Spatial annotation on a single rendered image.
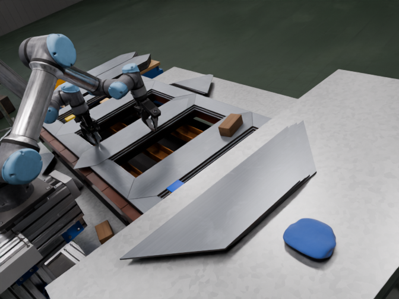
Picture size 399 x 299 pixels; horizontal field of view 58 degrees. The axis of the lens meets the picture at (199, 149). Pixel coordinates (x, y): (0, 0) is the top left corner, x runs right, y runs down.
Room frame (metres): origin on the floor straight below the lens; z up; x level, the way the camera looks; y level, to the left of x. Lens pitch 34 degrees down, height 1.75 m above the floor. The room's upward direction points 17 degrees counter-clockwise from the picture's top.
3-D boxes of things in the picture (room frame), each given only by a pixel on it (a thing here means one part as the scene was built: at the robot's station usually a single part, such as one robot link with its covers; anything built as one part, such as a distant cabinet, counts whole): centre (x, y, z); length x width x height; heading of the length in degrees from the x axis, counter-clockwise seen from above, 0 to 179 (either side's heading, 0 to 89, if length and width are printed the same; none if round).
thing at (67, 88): (1.65, 0.50, 1.15); 0.09 x 0.08 x 0.11; 94
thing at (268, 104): (2.08, -0.19, 0.74); 1.20 x 0.26 x 0.03; 30
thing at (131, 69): (1.63, 0.20, 1.15); 0.09 x 0.08 x 0.11; 147
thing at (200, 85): (2.21, -0.12, 0.77); 0.45 x 0.20 x 0.04; 30
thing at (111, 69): (2.72, 0.54, 0.82); 0.80 x 0.40 x 0.06; 120
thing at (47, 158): (1.95, 0.94, 0.70); 0.39 x 0.12 x 0.04; 30
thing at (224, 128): (1.41, -0.17, 0.87); 0.12 x 0.06 x 0.05; 136
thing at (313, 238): (0.53, -0.18, 1.07); 0.12 x 0.10 x 0.03; 37
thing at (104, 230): (1.14, 0.49, 0.71); 0.10 x 0.06 x 0.05; 17
